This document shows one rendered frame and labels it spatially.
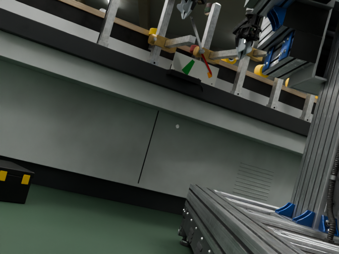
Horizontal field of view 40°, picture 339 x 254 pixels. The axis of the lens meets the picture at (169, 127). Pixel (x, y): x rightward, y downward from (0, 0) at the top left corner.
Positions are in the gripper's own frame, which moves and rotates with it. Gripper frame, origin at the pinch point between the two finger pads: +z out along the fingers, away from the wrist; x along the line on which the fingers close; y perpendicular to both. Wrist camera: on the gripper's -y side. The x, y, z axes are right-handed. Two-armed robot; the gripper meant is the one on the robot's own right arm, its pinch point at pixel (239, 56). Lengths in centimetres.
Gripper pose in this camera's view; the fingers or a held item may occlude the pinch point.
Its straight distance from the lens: 213.8
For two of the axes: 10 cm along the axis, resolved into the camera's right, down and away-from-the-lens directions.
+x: 8.6, 2.6, 4.5
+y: 4.4, 0.7, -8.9
